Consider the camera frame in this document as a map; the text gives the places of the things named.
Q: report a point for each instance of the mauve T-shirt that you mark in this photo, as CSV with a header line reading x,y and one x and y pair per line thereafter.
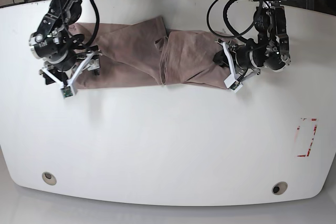
x,y
147,54

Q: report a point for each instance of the grey table grommet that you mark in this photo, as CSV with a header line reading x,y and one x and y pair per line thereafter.
x,y
49,178
279,188

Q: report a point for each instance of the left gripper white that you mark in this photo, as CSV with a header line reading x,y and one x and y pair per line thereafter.
x,y
238,59

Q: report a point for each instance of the left wrist green camera board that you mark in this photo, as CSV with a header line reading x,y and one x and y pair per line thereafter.
x,y
236,87

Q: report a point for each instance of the left grey table grommet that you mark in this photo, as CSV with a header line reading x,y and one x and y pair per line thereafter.
x,y
49,178

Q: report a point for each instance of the right wrist green camera board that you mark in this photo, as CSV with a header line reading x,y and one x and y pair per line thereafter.
x,y
68,91

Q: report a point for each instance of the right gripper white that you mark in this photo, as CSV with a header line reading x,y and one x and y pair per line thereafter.
x,y
65,68

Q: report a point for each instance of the red tape rectangle marking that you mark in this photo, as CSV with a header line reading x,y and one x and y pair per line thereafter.
x,y
305,134

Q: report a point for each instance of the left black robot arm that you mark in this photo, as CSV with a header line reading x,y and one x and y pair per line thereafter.
x,y
265,43

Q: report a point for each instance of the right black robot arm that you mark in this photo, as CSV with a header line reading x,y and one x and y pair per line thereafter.
x,y
53,35

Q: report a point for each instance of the wrist green camera board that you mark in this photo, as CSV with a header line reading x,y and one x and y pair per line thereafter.
x,y
236,87
68,91

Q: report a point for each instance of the right grey table grommet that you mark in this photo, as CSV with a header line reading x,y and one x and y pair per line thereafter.
x,y
279,188

